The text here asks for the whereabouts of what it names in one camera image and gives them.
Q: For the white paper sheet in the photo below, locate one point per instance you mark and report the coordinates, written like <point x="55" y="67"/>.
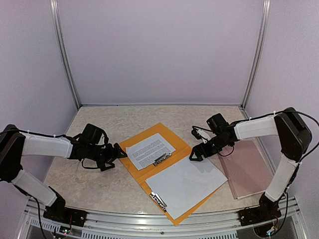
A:
<point x="145" y="152"/>
<point x="185" y="184"/>

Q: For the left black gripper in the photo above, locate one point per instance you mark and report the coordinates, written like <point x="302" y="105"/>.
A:
<point x="110" y="154"/>

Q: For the right aluminium frame post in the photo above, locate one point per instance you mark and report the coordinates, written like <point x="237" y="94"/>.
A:
<point x="257" y="53"/>

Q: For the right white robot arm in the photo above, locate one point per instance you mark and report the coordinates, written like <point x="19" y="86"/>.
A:
<point x="294" y="137"/>

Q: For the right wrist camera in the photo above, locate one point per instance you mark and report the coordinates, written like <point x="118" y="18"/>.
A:
<point x="201" y="134"/>

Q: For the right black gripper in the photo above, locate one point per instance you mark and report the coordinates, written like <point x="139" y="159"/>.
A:
<point x="205" y="152"/>

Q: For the orange folder spine clip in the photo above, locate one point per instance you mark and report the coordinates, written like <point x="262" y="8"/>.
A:
<point x="161" y="159"/>

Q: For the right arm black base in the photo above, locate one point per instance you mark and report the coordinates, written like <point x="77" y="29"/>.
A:
<point x="265" y="211"/>

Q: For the orange folder top clip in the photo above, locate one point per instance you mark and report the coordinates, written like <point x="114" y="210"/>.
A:
<point x="159" y="201"/>

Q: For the front aluminium rail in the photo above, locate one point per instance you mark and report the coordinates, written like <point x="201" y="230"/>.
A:
<point x="215" y="225"/>

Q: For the left aluminium frame post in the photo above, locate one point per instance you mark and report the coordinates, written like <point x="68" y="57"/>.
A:
<point x="63" y="53"/>

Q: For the aluminium frame post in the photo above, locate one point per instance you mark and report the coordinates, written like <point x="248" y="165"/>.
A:
<point x="257" y="53"/>
<point x="63" y="53"/>

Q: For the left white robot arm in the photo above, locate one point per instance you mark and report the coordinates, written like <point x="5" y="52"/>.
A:
<point x="17" y="145"/>

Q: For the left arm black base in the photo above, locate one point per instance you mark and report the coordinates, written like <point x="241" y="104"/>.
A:
<point x="58" y="212"/>

